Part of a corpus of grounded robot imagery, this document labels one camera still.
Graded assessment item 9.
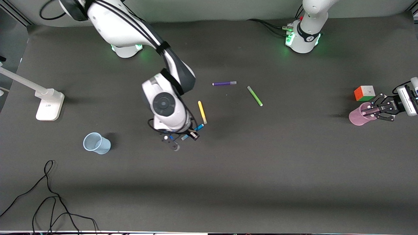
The blue marker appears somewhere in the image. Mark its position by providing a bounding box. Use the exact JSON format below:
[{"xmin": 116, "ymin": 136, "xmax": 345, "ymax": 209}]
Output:
[{"xmin": 181, "ymin": 124, "xmax": 205, "ymax": 141}]

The colourful puzzle cube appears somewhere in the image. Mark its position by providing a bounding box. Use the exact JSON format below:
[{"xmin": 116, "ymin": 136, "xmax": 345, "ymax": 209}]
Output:
[{"xmin": 354, "ymin": 86, "xmax": 376, "ymax": 102}]

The yellow marker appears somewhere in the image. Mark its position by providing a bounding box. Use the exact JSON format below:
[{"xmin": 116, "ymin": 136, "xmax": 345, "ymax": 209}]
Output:
[{"xmin": 198, "ymin": 101, "xmax": 208, "ymax": 124}]

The pink plastic cup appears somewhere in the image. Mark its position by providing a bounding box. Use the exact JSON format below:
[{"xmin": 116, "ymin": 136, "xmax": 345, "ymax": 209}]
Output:
[{"xmin": 349, "ymin": 102, "xmax": 380, "ymax": 126}]

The green marker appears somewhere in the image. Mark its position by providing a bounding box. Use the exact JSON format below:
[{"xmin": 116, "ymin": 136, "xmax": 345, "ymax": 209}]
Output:
[{"xmin": 247, "ymin": 86, "xmax": 263, "ymax": 107}]

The dark grey table mat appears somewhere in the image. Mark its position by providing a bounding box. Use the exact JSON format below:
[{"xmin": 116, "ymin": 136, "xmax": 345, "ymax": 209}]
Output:
[{"xmin": 0, "ymin": 13, "xmax": 418, "ymax": 233}]

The blue plastic cup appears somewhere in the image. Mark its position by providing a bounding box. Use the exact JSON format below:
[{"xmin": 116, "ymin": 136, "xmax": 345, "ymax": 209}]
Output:
[{"xmin": 83, "ymin": 132, "xmax": 111, "ymax": 155}]

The white stand with base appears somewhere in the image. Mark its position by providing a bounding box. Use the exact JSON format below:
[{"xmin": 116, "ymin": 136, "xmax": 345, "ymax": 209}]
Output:
[{"xmin": 0, "ymin": 67, "xmax": 65, "ymax": 121}]

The black left arm base cable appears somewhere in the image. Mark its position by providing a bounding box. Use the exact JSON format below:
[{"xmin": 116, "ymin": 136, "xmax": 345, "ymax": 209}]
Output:
[{"xmin": 247, "ymin": 8, "xmax": 306, "ymax": 37}]

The loose black cable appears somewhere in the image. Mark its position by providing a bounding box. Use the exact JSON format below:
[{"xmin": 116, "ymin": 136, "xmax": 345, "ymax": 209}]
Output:
[{"xmin": 0, "ymin": 160, "xmax": 98, "ymax": 235}]

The black frame rail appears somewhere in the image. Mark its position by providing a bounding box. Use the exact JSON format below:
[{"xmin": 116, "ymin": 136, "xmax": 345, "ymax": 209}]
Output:
[{"xmin": 0, "ymin": 0, "xmax": 34, "ymax": 26}]

